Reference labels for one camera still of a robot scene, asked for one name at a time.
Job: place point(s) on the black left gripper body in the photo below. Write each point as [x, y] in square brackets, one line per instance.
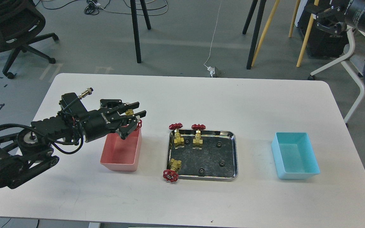
[110, 118]

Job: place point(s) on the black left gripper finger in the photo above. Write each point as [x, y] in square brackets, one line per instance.
[137, 115]
[130, 106]

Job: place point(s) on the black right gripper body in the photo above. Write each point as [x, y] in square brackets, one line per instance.
[331, 20]

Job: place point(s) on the brass valve red handwheel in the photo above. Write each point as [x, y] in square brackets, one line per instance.
[139, 124]

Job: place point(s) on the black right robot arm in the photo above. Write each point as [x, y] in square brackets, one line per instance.
[355, 15]

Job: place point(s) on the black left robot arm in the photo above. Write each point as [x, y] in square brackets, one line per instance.
[27, 151]

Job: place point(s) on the black cabinet box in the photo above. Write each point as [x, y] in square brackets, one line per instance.
[320, 44]

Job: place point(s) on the pink plastic box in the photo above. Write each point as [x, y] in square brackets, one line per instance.
[122, 155]

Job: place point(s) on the brass valve back left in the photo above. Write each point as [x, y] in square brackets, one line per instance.
[178, 139]

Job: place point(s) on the brass valve back right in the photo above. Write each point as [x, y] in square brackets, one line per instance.
[197, 140]

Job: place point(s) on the brass valve front left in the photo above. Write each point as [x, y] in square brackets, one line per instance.
[171, 174]

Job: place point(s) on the small black gear front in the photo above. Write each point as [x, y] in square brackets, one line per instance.
[201, 171]

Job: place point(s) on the blue plastic box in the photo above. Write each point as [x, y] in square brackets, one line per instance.
[294, 156]

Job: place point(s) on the wooden easel legs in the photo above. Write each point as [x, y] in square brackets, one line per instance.
[266, 28]

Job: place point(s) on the white office chair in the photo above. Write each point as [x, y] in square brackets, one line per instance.
[353, 61]

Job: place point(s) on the black tripod right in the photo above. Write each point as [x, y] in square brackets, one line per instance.
[258, 22]

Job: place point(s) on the black tripod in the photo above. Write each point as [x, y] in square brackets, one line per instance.
[258, 22]
[135, 25]

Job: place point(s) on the white power adapter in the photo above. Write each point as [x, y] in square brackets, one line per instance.
[214, 72]

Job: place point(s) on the steel tray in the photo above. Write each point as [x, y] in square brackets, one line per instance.
[207, 157]

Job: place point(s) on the black tripod left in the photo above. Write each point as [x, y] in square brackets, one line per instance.
[135, 25]

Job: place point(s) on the black office chair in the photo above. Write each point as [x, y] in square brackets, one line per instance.
[20, 26]

